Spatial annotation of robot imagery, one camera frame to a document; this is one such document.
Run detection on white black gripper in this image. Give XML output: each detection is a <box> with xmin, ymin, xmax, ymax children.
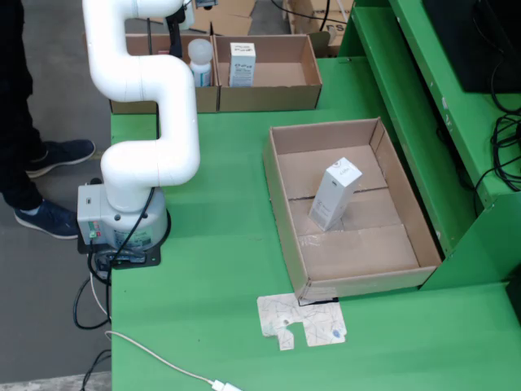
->
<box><xmin>163</xmin><ymin>0</ymin><xmax>195</xmax><ymax>59</ymax></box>

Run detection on flat cardboard sheet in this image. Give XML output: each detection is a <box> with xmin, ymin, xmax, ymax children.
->
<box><xmin>189</xmin><ymin>0</ymin><xmax>256</xmax><ymax>37</ymax></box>

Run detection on cardboard box with divider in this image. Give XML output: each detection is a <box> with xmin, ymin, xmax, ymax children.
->
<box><xmin>82</xmin><ymin>31</ymin><xmax>331</xmax><ymax>114</ymax></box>

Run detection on brown cardboard boxes pile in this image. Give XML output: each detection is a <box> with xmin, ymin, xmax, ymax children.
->
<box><xmin>284</xmin><ymin>0</ymin><xmax>355</xmax><ymax>58</ymax></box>

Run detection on tall white carton box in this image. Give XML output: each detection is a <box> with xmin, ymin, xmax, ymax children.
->
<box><xmin>308</xmin><ymin>156</ymin><xmax>363</xmax><ymax>232</ymax></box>

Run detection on shallow cardboard tray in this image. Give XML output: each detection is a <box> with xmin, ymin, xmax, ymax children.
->
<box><xmin>262</xmin><ymin>116</ymin><xmax>444</xmax><ymax>302</ymax></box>

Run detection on white bottle with round cap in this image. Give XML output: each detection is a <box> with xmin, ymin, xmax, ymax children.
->
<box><xmin>187</xmin><ymin>38</ymin><xmax>214</xmax><ymax>88</ymax></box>

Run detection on white carton with cow print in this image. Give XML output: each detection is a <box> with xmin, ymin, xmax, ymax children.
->
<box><xmin>228</xmin><ymin>42</ymin><xmax>257</xmax><ymax>88</ymax></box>

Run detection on dark blue sneaker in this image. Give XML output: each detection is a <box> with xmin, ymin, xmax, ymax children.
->
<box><xmin>14</xmin><ymin>198</ymin><xmax>81</xmax><ymax>240</ymax></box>
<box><xmin>26</xmin><ymin>139</ymin><xmax>97</xmax><ymax>179</ymax></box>

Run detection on person's dark trouser legs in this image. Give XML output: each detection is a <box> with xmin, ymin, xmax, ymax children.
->
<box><xmin>0</xmin><ymin>0</ymin><xmax>46</xmax><ymax>211</ymax></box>

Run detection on green metal shelf unit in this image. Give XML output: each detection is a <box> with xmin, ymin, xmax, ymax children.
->
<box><xmin>337</xmin><ymin>0</ymin><xmax>521</xmax><ymax>292</ymax></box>

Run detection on black monitor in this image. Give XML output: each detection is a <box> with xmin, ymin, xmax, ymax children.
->
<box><xmin>421</xmin><ymin>0</ymin><xmax>521</xmax><ymax>94</ymax></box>

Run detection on white scribbled paper cutout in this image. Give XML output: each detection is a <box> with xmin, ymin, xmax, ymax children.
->
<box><xmin>256</xmin><ymin>292</ymin><xmax>348</xmax><ymax>352</ymax></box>

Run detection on thin black floor cable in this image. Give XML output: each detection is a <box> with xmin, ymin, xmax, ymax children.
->
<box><xmin>270</xmin><ymin>0</ymin><xmax>347</xmax><ymax>25</ymax></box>

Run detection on long black robot cable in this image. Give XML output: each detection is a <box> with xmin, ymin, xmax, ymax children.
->
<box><xmin>106</xmin><ymin>16</ymin><xmax>156</xmax><ymax>270</ymax></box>

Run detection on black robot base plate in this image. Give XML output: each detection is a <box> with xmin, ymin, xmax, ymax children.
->
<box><xmin>77</xmin><ymin>235</ymin><xmax>162</xmax><ymax>270</ymax></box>

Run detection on black power cable loop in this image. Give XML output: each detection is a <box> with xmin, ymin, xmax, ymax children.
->
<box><xmin>72</xmin><ymin>244</ymin><xmax>113</xmax><ymax>332</ymax></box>

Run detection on white cable with charger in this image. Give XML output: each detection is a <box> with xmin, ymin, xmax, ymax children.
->
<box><xmin>89</xmin><ymin>273</ymin><xmax>245</xmax><ymax>391</ymax></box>

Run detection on black cable on floor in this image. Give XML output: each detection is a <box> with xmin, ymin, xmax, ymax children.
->
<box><xmin>80</xmin><ymin>348</ymin><xmax>113</xmax><ymax>391</ymax></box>

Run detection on black cable bundle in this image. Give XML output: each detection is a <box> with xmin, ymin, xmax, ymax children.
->
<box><xmin>474</xmin><ymin>60</ymin><xmax>521</xmax><ymax>192</ymax></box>

